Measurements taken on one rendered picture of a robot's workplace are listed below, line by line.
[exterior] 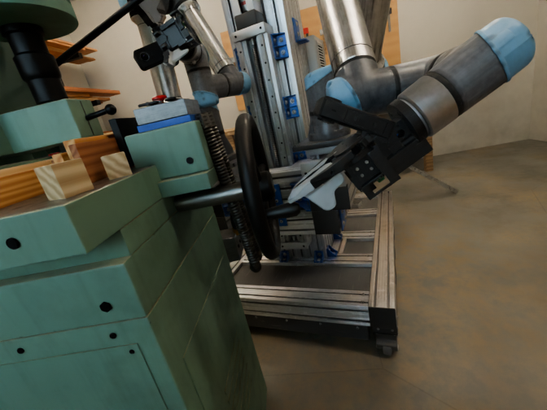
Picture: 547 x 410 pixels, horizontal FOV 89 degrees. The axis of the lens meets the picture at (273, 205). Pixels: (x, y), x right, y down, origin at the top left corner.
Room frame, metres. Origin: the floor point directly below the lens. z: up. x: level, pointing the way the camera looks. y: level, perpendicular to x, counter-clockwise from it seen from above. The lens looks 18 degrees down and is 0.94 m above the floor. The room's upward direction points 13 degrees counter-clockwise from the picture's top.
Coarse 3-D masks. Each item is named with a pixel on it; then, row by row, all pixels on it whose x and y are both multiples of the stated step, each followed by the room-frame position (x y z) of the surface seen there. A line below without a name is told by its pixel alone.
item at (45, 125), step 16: (16, 112) 0.55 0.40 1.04; (32, 112) 0.54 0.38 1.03; (48, 112) 0.54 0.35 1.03; (64, 112) 0.54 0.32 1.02; (80, 112) 0.56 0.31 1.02; (16, 128) 0.55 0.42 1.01; (32, 128) 0.55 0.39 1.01; (48, 128) 0.54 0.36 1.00; (64, 128) 0.54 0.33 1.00; (80, 128) 0.54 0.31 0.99; (96, 128) 0.59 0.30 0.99; (16, 144) 0.55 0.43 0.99; (32, 144) 0.55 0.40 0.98; (48, 144) 0.54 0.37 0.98
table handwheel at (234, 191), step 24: (240, 120) 0.49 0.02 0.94; (240, 144) 0.44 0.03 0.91; (240, 168) 0.42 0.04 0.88; (264, 168) 0.63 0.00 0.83; (192, 192) 0.56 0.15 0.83; (216, 192) 0.54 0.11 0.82; (240, 192) 0.53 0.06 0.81; (264, 192) 0.52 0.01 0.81; (264, 216) 0.41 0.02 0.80; (264, 240) 0.41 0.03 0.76
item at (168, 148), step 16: (176, 128) 0.52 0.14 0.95; (192, 128) 0.52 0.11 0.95; (128, 144) 0.53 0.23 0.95; (144, 144) 0.53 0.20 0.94; (160, 144) 0.52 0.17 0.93; (176, 144) 0.52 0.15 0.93; (192, 144) 0.52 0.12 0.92; (144, 160) 0.53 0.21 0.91; (160, 160) 0.52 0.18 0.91; (176, 160) 0.52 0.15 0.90; (192, 160) 0.52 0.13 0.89; (208, 160) 0.53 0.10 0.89; (160, 176) 0.52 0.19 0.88; (176, 176) 0.52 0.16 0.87
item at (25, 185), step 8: (8, 176) 0.42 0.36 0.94; (16, 176) 0.43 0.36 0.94; (24, 176) 0.44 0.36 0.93; (32, 176) 0.45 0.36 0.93; (0, 184) 0.40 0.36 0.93; (8, 184) 0.41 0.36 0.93; (16, 184) 0.42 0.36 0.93; (24, 184) 0.44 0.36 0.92; (32, 184) 0.45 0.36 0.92; (40, 184) 0.46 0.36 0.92; (0, 192) 0.40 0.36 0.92; (8, 192) 0.41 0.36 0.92; (16, 192) 0.42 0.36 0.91; (24, 192) 0.43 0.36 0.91; (32, 192) 0.44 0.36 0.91; (40, 192) 0.45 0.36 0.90; (0, 200) 0.39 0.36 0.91; (8, 200) 0.40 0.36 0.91; (16, 200) 0.41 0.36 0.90; (0, 208) 0.39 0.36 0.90
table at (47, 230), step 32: (96, 192) 0.35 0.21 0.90; (128, 192) 0.41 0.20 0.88; (160, 192) 0.51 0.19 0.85; (0, 224) 0.30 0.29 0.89; (32, 224) 0.30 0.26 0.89; (64, 224) 0.30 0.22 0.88; (96, 224) 0.33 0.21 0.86; (0, 256) 0.30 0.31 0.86; (32, 256) 0.30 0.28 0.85; (64, 256) 0.30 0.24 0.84
